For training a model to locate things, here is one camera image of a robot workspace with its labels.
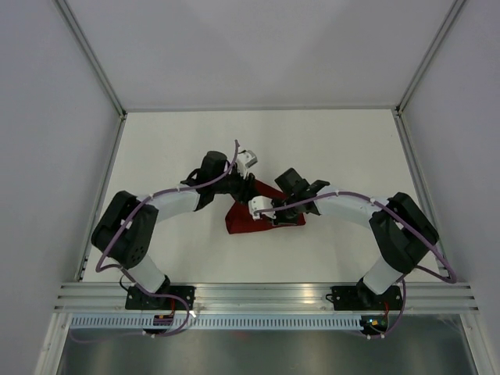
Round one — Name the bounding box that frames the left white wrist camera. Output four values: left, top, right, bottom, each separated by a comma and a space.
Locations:
236, 150, 258, 177

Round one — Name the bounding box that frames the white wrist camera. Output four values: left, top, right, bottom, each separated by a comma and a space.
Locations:
248, 195, 276, 220
236, 150, 258, 177

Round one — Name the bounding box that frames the dark red cloth napkin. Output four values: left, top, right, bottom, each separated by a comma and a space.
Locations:
225, 180, 306, 234

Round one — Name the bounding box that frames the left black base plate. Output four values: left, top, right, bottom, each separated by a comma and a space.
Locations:
125, 285, 195, 311

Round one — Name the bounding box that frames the aluminium side rail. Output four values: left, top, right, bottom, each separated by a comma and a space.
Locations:
72, 113, 127, 282
391, 106, 459, 282

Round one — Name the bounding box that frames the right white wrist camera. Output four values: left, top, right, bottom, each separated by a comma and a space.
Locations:
248, 195, 276, 220

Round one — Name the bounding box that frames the right aluminium frame post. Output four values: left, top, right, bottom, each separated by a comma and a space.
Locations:
393, 0, 468, 116

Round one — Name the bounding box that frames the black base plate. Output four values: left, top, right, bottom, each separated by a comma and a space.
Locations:
325, 284, 403, 312
125, 285, 195, 311

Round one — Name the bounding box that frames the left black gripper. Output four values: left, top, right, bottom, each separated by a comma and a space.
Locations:
212, 164, 259, 205

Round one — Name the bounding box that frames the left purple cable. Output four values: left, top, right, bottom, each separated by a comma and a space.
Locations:
70, 138, 241, 345

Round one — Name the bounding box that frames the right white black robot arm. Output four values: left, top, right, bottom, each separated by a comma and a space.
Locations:
270, 168, 439, 309

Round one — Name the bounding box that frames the aluminium frame post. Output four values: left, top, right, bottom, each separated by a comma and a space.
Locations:
393, 0, 468, 116
53, 0, 127, 120

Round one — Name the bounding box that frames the left aluminium frame post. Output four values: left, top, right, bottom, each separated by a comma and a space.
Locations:
53, 0, 127, 120

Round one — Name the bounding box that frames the front aluminium rail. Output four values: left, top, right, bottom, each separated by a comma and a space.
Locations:
52, 282, 479, 315

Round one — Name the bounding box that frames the left aluminium side rail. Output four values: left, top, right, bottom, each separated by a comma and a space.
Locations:
72, 113, 127, 282

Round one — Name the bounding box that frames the right aluminium side rail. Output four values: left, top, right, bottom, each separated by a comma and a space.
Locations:
391, 106, 459, 282

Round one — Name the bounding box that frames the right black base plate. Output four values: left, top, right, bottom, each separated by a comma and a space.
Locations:
325, 284, 403, 312

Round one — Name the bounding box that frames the white slotted cable duct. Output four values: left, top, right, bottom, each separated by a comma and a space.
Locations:
70, 313, 362, 330

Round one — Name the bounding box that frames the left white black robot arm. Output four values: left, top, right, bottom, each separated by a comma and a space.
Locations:
91, 150, 258, 309

